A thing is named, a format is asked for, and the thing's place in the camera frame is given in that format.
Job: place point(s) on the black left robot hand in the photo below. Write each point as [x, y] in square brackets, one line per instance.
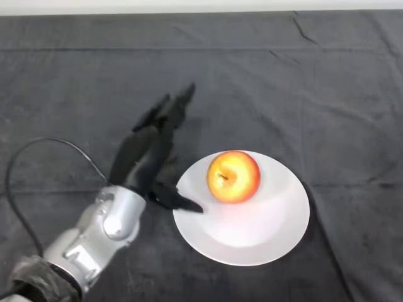
[148, 157]

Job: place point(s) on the red yellow apple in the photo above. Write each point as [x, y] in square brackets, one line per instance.
[234, 176]

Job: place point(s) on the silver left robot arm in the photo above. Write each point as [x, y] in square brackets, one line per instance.
[94, 239]

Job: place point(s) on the white round plate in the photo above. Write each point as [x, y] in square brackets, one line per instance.
[252, 229]

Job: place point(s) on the black table cloth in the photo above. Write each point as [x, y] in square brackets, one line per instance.
[283, 94]

